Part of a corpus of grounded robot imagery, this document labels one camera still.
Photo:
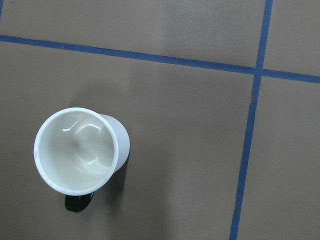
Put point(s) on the white smiley mug black handle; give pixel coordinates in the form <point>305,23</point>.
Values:
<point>77,151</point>

